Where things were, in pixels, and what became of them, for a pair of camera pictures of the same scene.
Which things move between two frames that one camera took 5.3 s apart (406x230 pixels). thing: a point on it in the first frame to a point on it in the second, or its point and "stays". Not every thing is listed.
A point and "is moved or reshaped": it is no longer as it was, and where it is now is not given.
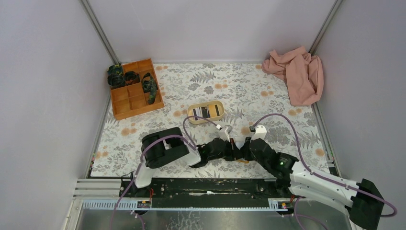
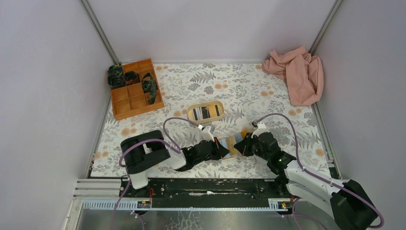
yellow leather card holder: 242,160 is moved or reshaped
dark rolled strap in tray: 131,77 stays
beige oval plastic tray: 210,110 stays
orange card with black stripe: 213,110 stays
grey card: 197,112 stays
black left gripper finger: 234,153 to 220,150
